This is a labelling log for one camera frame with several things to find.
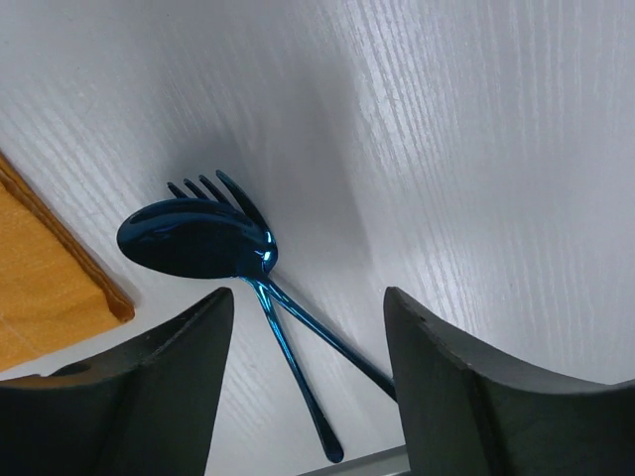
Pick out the orange Mickey Mouse placemat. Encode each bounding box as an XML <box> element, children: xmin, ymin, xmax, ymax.
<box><xmin>1</xmin><ymin>159</ymin><xmax>135</xmax><ymax>370</ymax></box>

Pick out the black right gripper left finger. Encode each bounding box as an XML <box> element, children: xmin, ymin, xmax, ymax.
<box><xmin>1</xmin><ymin>288</ymin><xmax>234</xmax><ymax>475</ymax></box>

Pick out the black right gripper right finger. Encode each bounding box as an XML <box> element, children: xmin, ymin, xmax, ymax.
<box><xmin>383</xmin><ymin>287</ymin><xmax>634</xmax><ymax>475</ymax></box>

